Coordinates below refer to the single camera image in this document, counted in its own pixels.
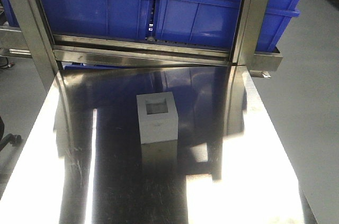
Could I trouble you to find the gray square base block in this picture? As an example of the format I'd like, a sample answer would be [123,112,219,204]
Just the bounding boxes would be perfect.
[136,92,179,144]

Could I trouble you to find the blue plastic bin middle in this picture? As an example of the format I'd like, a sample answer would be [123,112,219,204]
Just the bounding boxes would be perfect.
[155,0,241,49]

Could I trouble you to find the blue plastic bin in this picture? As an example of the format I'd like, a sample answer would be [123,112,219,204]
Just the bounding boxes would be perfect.
[256,0,300,52]
[155,0,241,49]

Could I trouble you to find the blue bin with red items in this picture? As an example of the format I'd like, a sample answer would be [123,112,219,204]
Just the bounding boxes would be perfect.
[33,0,156,40]

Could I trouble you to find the blue plastic bin right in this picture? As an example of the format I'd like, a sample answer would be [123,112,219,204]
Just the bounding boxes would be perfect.
[256,0,300,52]

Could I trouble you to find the stainless steel shelf rack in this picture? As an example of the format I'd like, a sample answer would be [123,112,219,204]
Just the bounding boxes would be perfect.
[1,0,282,88]

